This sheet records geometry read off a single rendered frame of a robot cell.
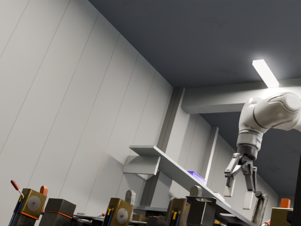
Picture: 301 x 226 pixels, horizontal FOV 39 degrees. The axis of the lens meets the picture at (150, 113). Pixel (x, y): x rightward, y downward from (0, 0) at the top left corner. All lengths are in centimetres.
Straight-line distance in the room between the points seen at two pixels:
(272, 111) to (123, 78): 373
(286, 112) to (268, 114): 7
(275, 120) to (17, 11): 315
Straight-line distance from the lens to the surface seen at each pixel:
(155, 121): 557
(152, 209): 220
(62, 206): 195
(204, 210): 112
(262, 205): 170
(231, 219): 129
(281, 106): 151
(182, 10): 453
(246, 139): 162
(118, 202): 165
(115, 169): 498
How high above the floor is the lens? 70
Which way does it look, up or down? 24 degrees up
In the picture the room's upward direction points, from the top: 17 degrees clockwise
